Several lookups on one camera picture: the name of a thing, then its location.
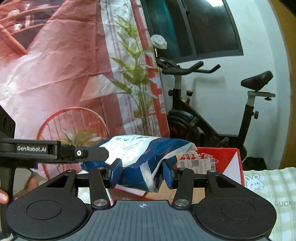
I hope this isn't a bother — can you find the blue white plastic package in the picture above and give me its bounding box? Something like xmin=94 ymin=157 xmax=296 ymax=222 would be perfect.
xmin=81 ymin=135 xmax=197 ymax=192

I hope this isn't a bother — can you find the green plaid tablecloth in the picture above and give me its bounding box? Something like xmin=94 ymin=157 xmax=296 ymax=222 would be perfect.
xmin=243 ymin=167 xmax=296 ymax=240

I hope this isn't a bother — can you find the red strawberry cardboard box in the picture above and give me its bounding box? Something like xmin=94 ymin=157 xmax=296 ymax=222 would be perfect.
xmin=107 ymin=147 xmax=244 ymax=203

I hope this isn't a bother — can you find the white plastic bag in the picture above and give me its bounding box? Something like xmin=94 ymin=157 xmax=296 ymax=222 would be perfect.
xmin=151 ymin=34 xmax=167 ymax=50

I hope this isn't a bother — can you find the black exercise bike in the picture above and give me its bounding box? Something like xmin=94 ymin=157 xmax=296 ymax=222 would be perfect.
xmin=155 ymin=58 xmax=277 ymax=168

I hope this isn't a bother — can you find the red printed fabric backdrop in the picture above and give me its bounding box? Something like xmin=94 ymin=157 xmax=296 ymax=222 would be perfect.
xmin=1 ymin=1 xmax=169 ymax=146

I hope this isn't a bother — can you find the person's left hand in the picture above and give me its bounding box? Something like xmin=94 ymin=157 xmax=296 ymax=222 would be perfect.
xmin=0 ymin=172 xmax=39 ymax=204

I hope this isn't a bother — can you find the dark window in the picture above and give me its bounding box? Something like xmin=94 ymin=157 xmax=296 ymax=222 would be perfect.
xmin=141 ymin=0 xmax=243 ymax=63

